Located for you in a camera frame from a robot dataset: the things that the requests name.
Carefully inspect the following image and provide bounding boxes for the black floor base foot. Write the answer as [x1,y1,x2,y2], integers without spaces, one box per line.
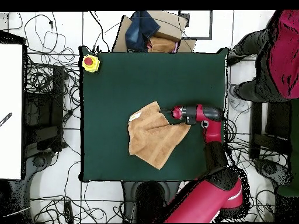
[25,150,55,180]
[253,157,294,188]

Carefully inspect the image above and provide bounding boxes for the black floor stand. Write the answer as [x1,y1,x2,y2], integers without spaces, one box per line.
[249,101,293,160]
[23,65,65,152]

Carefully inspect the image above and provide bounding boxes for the orange folded cloth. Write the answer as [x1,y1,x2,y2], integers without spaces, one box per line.
[147,36,179,54]

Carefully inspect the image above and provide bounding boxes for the dark green table cloth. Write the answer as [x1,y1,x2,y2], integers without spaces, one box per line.
[78,45,230,184]

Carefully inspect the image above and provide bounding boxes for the tan terry towel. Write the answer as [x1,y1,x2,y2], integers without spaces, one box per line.
[127,100,192,170]

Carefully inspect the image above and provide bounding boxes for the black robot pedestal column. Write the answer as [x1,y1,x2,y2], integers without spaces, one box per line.
[121,180,182,223]

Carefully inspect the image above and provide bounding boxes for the yellow emergency stop button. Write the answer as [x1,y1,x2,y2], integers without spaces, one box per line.
[81,54,100,73]

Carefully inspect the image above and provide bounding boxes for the person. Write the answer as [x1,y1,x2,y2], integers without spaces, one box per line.
[225,9,299,113]

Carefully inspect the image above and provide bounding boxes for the tangled black floor cables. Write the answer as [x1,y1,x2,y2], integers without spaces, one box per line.
[6,11,124,224]
[222,116,281,223]

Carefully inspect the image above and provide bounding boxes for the blue denim jeans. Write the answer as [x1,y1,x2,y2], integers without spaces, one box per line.
[124,10,161,53]

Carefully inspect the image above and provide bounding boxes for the thin black rectangular frame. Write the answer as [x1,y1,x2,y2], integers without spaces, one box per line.
[178,10,213,40]

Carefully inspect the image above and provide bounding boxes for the striped black rod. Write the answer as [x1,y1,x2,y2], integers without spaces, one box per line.
[0,112,13,128]

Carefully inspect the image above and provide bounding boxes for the brown cardboard box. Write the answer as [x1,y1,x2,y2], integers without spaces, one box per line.
[111,10,197,54]

